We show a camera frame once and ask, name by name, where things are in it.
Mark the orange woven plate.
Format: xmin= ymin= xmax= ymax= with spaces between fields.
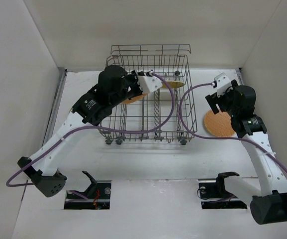
xmin=122 ymin=94 xmax=147 ymax=104
xmin=203 ymin=111 xmax=235 ymax=137

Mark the yellow woven plate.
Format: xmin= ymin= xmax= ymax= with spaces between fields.
xmin=159 ymin=81 xmax=185 ymax=89

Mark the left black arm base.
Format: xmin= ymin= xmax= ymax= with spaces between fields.
xmin=64 ymin=171 xmax=112 ymax=210

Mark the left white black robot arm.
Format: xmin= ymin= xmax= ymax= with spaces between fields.
xmin=17 ymin=65 xmax=161 ymax=197

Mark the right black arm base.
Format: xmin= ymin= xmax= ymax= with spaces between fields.
xmin=196 ymin=172 xmax=247 ymax=210

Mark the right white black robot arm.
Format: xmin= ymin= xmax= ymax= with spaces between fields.
xmin=206 ymin=78 xmax=287 ymax=225

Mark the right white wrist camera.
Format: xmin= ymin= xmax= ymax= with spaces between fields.
xmin=213 ymin=73 xmax=232 ymax=98

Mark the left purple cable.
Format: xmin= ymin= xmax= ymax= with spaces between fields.
xmin=5 ymin=71 xmax=177 ymax=188

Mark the grey wire dish rack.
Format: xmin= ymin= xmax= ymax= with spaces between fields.
xmin=99 ymin=44 xmax=197 ymax=145

